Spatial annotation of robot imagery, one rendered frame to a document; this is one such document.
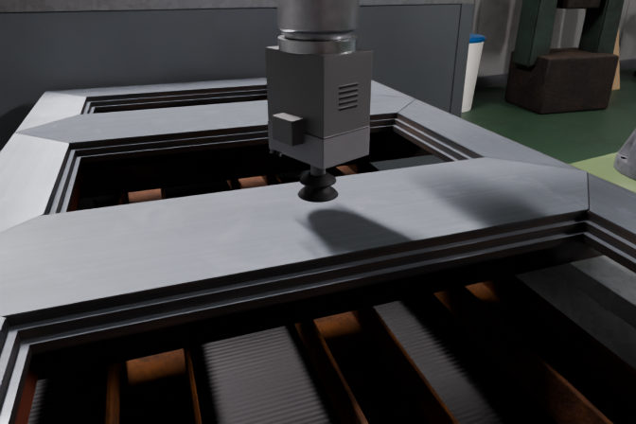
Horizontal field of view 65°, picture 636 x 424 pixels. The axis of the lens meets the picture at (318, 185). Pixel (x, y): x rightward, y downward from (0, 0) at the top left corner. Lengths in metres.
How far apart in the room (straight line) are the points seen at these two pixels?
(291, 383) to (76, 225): 0.37
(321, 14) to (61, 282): 0.31
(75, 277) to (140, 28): 0.88
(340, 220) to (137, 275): 0.21
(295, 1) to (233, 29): 0.85
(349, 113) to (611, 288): 0.49
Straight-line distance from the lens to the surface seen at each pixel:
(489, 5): 5.49
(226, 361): 0.80
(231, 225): 0.52
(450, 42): 1.53
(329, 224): 0.51
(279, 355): 0.80
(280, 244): 0.48
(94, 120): 0.97
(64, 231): 0.56
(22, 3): 1.29
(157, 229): 0.53
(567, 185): 0.68
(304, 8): 0.45
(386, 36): 1.43
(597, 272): 0.85
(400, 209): 0.55
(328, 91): 0.45
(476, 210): 0.57
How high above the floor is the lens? 1.08
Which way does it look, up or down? 23 degrees down
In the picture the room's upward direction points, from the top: straight up
